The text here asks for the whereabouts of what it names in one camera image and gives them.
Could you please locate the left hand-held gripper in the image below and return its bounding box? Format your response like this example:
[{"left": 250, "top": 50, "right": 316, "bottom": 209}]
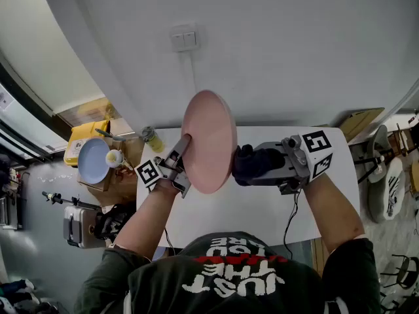
[{"left": 134, "top": 133, "right": 192, "bottom": 199}]

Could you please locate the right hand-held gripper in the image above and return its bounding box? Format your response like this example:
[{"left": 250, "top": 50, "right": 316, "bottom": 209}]
[{"left": 249, "top": 130, "right": 334, "bottom": 196}]

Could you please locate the dark blue cloth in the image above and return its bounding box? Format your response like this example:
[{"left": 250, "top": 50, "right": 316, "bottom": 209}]
[{"left": 231, "top": 144, "right": 285, "bottom": 186}]

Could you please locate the big pink plate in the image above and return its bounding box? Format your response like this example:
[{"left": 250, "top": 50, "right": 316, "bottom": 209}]
[{"left": 181, "top": 89, "right": 238, "bottom": 195}]

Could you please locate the person's left forearm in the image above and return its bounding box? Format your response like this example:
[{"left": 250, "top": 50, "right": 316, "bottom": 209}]
[{"left": 113, "top": 178, "right": 181, "bottom": 261}]

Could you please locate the person's right forearm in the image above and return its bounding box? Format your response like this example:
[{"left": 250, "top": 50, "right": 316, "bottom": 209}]
[{"left": 302, "top": 173, "right": 366, "bottom": 254}]

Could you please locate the light blue plate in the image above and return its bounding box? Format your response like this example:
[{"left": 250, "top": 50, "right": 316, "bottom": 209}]
[{"left": 77, "top": 137, "right": 111, "bottom": 185}]

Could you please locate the yellow drink bottle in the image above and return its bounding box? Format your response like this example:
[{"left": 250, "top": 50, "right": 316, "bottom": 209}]
[{"left": 141, "top": 126, "right": 165, "bottom": 154}]

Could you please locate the white and yellow cup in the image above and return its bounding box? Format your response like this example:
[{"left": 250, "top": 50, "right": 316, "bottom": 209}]
[{"left": 105, "top": 148, "right": 135, "bottom": 176}]

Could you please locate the brown cardboard box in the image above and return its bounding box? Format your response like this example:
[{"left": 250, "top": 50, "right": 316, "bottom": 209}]
[{"left": 77, "top": 135, "right": 145, "bottom": 207}]

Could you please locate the green spatula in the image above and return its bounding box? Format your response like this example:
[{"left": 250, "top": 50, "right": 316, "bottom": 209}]
[{"left": 94, "top": 128, "right": 127, "bottom": 143}]

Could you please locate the flat cardboard sheet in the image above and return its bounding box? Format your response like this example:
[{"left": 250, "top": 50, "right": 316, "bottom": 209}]
[{"left": 316, "top": 107, "right": 386, "bottom": 143}]

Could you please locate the yellow plastic box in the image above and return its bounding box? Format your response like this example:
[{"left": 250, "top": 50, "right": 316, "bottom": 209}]
[{"left": 64, "top": 119, "right": 111, "bottom": 167}]

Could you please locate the black bag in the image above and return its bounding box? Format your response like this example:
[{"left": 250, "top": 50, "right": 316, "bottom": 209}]
[{"left": 94, "top": 203, "right": 137, "bottom": 241}]

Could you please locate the grey chair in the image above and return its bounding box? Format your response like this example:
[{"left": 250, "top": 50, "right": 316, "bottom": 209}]
[{"left": 355, "top": 124, "right": 395, "bottom": 184}]

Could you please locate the striped cushion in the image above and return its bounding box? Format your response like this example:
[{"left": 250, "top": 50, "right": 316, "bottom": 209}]
[{"left": 386, "top": 175, "right": 402, "bottom": 217}]

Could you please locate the black tripod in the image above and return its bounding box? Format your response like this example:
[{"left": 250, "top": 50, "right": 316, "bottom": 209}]
[{"left": 41, "top": 190, "right": 101, "bottom": 211}]

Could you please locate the person's dark printed T-shirt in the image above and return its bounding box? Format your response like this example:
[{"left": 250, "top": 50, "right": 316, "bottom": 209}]
[{"left": 73, "top": 230, "right": 382, "bottom": 314}]

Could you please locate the silver suitcase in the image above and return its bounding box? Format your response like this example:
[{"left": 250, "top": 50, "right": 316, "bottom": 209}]
[{"left": 63, "top": 205, "right": 105, "bottom": 250}]

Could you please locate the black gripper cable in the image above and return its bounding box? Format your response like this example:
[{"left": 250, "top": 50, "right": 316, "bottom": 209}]
[
  {"left": 163, "top": 227, "right": 177, "bottom": 256},
  {"left": 283, "top": 190, "right": 302, "bottom": 261}
]

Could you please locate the white wall cable conduit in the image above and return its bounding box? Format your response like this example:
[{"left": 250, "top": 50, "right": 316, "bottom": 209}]
[{"left": 186, "top": 50, "right": 199, "bottom": 93}]

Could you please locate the white wall switch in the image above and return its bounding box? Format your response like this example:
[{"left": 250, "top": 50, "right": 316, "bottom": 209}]
[{"left": 170, "top": 27, "right": 200, "bottom": 54}]

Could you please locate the black window frame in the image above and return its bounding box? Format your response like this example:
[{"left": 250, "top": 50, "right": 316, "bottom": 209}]
[{"left": 0, "top": 50, "right": 71, "bottom": 163}]

